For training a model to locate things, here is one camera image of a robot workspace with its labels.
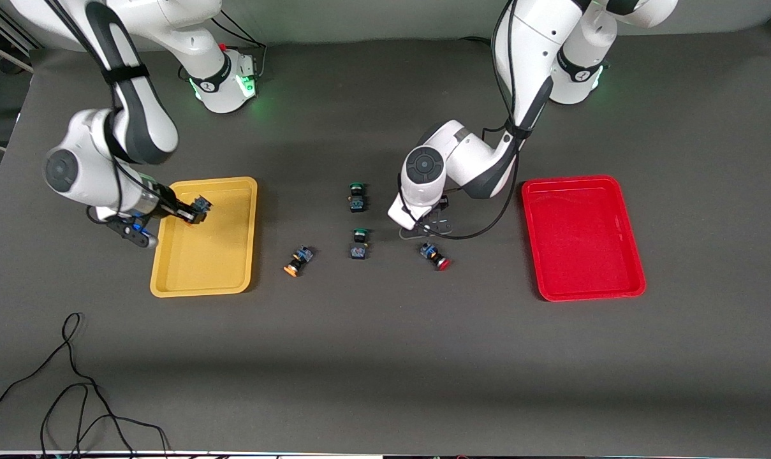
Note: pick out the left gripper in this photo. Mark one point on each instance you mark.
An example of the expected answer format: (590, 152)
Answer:
(444, 201)

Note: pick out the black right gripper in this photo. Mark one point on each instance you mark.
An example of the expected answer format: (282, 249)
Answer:
(167, 205)

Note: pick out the yellow push button switch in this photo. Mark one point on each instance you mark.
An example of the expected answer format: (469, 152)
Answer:
(201, 204)
(299, 260)

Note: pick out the red push button switch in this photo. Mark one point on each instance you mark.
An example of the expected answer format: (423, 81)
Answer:
(433, 255)

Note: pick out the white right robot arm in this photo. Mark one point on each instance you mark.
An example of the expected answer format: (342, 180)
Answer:
(149, 127)

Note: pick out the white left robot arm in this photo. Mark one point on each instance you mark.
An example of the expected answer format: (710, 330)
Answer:
(474, 166)

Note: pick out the yellow plastic tray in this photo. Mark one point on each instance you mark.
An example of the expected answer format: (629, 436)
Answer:
(213, 248)

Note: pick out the red plastic tray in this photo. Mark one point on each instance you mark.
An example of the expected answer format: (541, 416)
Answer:
(580, 236)

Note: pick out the green push button switch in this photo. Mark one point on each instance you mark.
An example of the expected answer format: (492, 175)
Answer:
(359, 245)
(357, 199)

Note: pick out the aluminium frame profile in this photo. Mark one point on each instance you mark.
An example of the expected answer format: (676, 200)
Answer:
(2, 54)

